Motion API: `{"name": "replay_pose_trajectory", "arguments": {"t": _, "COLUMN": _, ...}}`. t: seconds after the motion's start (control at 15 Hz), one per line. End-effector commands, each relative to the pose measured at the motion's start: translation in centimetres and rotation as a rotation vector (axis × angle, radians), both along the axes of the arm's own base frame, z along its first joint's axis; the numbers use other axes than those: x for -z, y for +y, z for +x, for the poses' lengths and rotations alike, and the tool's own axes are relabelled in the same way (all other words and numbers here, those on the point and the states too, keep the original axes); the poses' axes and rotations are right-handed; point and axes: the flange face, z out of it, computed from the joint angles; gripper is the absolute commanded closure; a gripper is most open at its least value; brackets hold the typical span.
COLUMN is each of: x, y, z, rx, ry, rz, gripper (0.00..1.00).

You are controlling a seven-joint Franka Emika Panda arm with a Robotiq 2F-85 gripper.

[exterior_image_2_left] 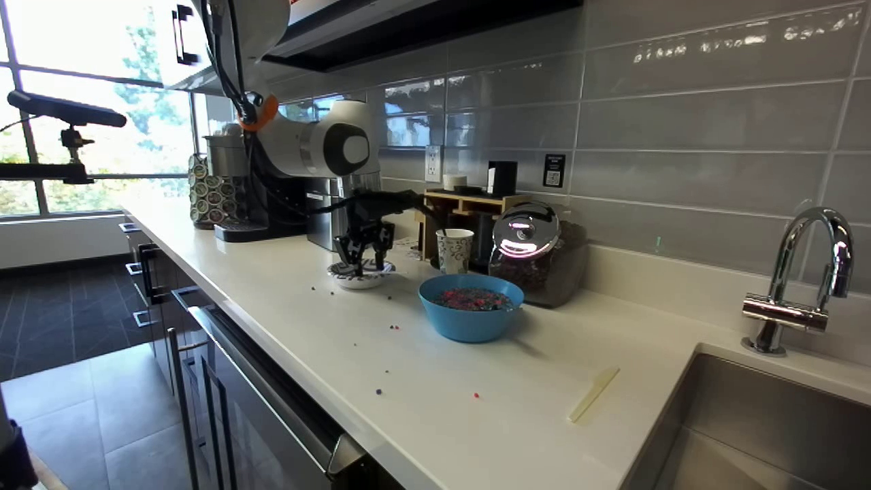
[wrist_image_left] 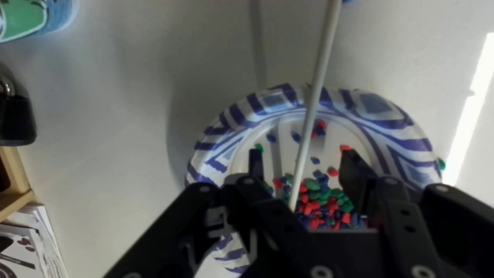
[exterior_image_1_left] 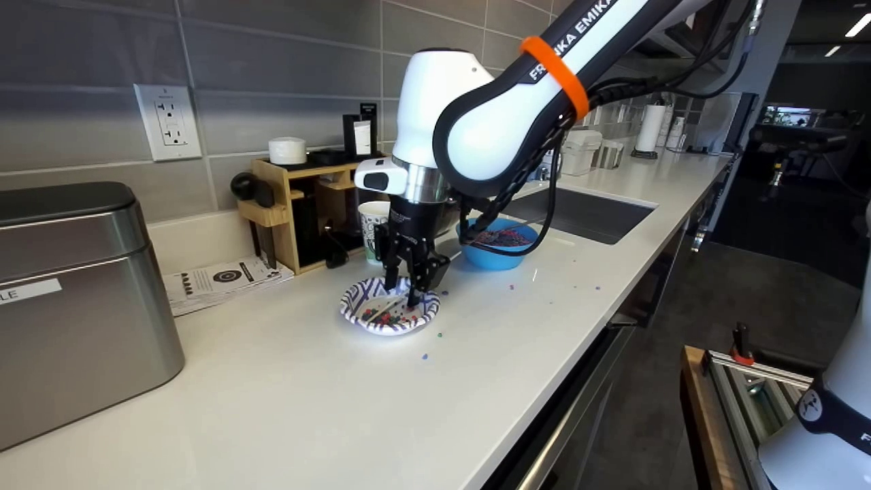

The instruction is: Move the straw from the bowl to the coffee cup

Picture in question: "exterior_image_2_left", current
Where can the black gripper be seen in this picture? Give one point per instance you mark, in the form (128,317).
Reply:
(371,219)

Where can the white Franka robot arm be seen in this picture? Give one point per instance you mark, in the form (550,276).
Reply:
(300,144)

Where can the blue patterned paper bowl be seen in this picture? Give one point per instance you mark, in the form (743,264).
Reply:
(365,283)

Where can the white paper coffee cup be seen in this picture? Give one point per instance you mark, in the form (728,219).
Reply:
(452,252)

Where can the blue plastic bowl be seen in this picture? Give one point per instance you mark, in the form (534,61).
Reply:
(470,321)

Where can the black coffee maker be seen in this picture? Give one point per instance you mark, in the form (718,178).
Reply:
(239,195)

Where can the pale yellow straw wrapper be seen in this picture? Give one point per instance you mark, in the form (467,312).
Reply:
(594,395)

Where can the wooden countertop organizer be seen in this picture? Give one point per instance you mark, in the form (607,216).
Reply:
(459,204)

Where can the black cylindrical container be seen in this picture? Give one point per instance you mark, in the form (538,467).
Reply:
(482,242)

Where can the colourful beads pile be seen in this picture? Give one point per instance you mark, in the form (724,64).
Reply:
(475,299)

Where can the black packet holder box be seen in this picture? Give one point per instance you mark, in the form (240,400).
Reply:
(503,178)

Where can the patterned packet bag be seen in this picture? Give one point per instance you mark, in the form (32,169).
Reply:
(200,195)

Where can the stainless dishwasher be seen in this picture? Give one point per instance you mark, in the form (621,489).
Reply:
(262,410)

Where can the dark cabinet drawer unit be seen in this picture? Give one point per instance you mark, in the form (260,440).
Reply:
(150,272)

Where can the dark overhead cabinet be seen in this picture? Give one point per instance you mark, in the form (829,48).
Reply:
(437,23)

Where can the chrome faucet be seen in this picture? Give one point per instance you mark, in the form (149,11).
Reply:
(798,314)

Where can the steel sink basin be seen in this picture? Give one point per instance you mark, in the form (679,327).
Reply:
(772,437)

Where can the black wall outlet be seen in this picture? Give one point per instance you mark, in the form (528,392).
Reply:
(554,169)

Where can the black camera on stand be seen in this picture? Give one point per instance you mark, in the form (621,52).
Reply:
(63,110)

